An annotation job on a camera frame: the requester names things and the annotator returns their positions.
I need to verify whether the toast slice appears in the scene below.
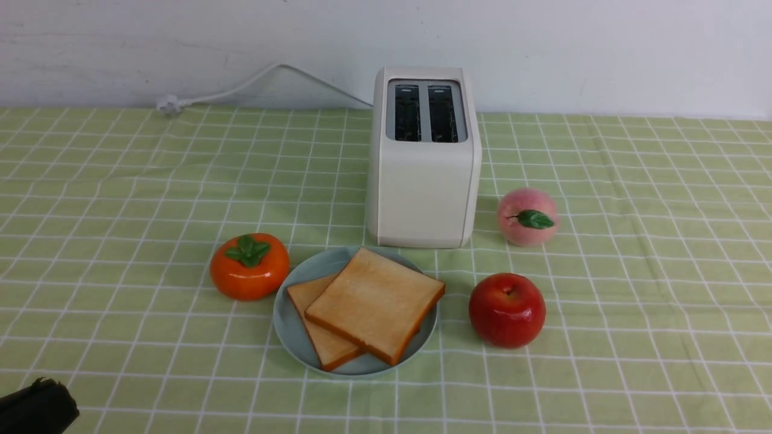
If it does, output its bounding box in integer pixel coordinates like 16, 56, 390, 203
286, 274, 365, 373
303, 247, 446, 367

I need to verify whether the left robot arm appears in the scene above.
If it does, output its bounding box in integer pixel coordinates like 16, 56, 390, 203
1, 377, 80, 433

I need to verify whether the white toaster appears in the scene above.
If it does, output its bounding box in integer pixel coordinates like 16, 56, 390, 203
365, 67, 482, 249

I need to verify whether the pink peach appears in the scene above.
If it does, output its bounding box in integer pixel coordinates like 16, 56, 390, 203
498, 187, 560, 247

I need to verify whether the orange persimmon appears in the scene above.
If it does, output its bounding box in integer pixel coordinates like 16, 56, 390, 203
209, 233, 290, 301

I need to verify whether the light blue plate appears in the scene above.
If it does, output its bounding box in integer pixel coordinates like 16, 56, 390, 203
273, 245, 438, 381

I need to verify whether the red apple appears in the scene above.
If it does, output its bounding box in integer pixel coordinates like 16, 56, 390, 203
468, 272, 546, 349

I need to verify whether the green checkered tablecloth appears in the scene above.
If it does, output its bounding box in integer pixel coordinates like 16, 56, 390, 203
1, 107, 771, 433

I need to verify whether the white toaster power cord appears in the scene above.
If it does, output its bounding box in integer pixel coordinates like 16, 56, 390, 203
156, 63, 375, 115

